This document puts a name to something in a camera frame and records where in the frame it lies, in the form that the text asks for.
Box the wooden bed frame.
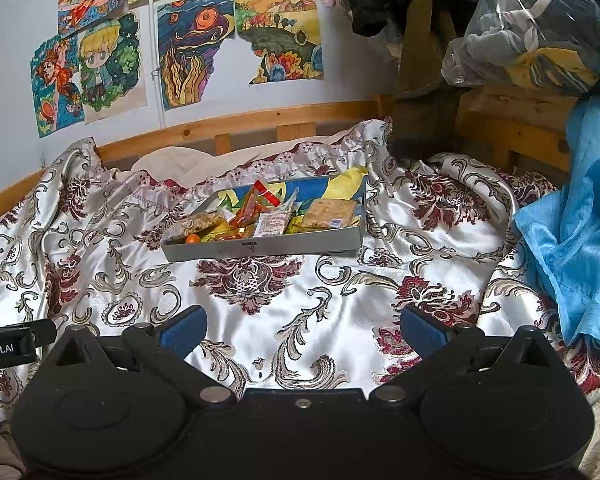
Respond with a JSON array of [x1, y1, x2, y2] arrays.
[[0, 85, 581, 241]]

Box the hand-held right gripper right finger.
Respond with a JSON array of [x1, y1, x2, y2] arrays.
[[370, 305, 556, 407]]

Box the swirly sea wall poster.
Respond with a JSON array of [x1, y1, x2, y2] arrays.
[[155, 0, 237, 112]]

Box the landscape wall poster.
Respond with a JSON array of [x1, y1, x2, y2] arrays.
[[232, 0, 326, 86]]

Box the orange snack packet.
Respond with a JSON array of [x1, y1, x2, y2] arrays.
[[230, 182, 281, 226]]

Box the floral satin blanket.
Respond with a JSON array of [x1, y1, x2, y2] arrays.
[[0, 120, 600, 461]]

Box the clear nut brittle packet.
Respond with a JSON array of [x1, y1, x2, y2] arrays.
[[177, 210, 231, 241]]

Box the puffed rice cake packet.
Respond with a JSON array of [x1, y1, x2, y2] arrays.
[[300, 199, 358, 231]]

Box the white wall pipe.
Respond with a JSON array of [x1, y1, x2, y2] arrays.
[[150, 0, 168, 131]]

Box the blond child wall poster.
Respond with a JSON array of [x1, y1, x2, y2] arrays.
[[76, 9, 149, 125]]

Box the blue shiny cloth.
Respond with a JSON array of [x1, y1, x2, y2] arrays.
[[512, 95, 600, 358]]

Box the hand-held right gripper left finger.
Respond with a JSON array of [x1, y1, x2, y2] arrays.
[[45, 305, 241, 408]]

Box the grey tray with painted lining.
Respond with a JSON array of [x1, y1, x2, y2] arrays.
[[160, 165, 368, 263]]

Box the red-haired figure blue wall poster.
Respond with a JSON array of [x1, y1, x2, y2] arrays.
[[30, 34, 88, 139]]

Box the brown trousers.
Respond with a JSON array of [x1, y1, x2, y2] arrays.
[[385, 0, 461, 158]]

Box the clear plastic bag of clothes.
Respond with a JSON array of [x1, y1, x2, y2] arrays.
[[440, 0, 600, 98]]

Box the white bed sheet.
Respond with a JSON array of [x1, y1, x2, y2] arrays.
[[130, 127, 361, 181]]

